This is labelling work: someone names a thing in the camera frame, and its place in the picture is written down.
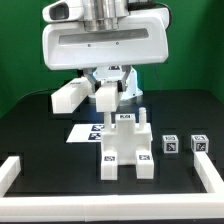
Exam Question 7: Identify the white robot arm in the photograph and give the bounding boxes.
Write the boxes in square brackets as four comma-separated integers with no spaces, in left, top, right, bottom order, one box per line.
[42,0,171,100]

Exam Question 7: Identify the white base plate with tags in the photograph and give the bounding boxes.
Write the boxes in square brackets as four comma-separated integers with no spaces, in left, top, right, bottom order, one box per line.
[65,123,154,144]

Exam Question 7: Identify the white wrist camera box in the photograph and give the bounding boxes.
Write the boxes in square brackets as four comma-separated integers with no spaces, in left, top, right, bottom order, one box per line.
[42,0,84,23]

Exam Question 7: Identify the white tagged cube left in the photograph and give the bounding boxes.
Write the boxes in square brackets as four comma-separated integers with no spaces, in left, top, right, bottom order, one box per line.
[162,135,179,154]

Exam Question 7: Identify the white chair seat part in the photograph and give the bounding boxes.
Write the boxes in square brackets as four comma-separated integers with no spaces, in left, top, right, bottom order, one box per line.
[101,107,152,165]

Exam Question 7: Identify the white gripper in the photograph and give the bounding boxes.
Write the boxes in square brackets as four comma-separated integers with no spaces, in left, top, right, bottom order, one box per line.
[42,8,169,93]

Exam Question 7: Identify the white U-shaped fence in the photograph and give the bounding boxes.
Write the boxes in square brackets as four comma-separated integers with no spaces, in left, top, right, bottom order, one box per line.
[0,153,224,222]

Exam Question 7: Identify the white tagged cube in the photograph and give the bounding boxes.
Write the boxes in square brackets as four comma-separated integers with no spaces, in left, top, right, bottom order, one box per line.
[162,135,179,154]
[191,135,209,152]

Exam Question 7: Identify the black cable on table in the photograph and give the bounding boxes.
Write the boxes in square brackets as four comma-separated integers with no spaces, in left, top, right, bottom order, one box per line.
[18,88,61,104]

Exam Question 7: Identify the white tagged cube right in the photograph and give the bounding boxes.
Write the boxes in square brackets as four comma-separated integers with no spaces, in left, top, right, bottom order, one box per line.
[191,135,209,152]

